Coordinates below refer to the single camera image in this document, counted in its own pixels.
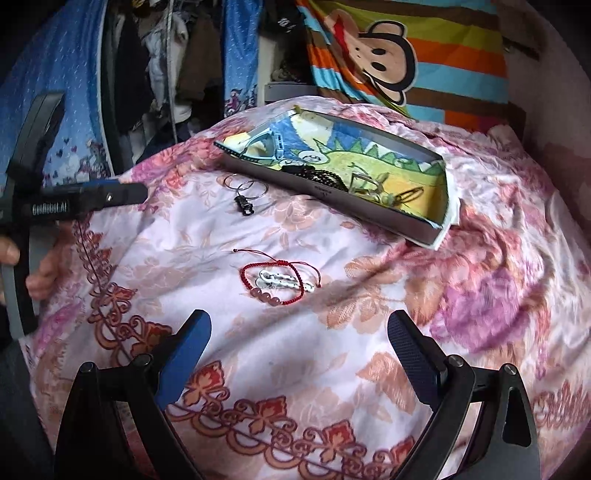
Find dark cloth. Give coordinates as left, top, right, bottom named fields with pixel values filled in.
left=0, top=342, right=54, bottom=480

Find person's left hand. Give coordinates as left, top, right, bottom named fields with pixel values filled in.
left=0, top=233, right=75, bottom=302

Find grey shelf board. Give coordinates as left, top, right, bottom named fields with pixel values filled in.
left=263, top=82, right=320, bottom=105

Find black cap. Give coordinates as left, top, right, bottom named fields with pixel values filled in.
left=272, top=0, right=306, bottom=43

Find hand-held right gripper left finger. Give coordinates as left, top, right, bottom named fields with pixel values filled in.
left=54, top=309, right=213, bottom=480

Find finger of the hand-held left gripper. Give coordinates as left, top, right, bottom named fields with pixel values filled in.
left=69, top=181, right=149, bottom=215

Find striped monkey print blanket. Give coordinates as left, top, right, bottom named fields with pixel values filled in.
left=295, top=0, right=513, bottom=121

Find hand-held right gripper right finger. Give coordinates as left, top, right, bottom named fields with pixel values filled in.
left=387, top=310, right=542, bottom=480

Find beige hair clip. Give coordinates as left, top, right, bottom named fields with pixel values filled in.
left=348, top=172, right=393, bottom=205

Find blue dotted wardrobe curtain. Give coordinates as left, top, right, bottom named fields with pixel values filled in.
left=223, top=0, right=260, bottom=119
left=0, top=0, right=117, bottom=186

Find silver metal pole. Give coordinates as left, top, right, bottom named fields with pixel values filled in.
left=168, top=0, right=180, bottom=136

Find key rings with black clasp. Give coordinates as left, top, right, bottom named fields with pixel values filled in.
left=224, top=173, right=269, bottom=217

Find floral pink bedsheet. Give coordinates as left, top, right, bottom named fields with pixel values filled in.
left=21, top=95, right=587, bottom=480

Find black bead necklace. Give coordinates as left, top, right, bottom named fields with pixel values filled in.
left=281, top=159, right=348, bottom=191

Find white hair clip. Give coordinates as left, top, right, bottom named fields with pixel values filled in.
left=254, top=270, right=319, bottom=294

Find cardboard box with dinosaur drawing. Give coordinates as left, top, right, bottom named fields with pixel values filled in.
left=213, top=105, right=460, bottom=251

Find red string bracelet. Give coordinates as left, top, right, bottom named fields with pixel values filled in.
left=233, top=248, right=322, bottom=305

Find row of hanging clothes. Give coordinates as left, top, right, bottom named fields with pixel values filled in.
left=108, top=0, right=227, bottom=141

